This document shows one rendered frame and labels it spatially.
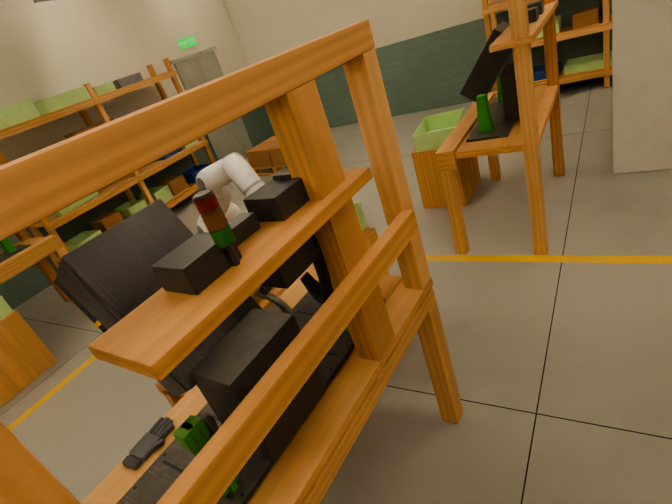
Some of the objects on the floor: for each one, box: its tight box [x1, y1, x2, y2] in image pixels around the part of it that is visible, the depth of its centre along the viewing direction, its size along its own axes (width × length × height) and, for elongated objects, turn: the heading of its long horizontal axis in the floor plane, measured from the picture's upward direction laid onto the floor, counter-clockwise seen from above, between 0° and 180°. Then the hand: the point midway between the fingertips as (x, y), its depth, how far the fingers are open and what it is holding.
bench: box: [247, 275, 463, 504], centre depth 184 cm, size 70×149×88 cm, turn 177°
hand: (264, 291), depth 156 cm, fingers closed on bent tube, 3 cm apart
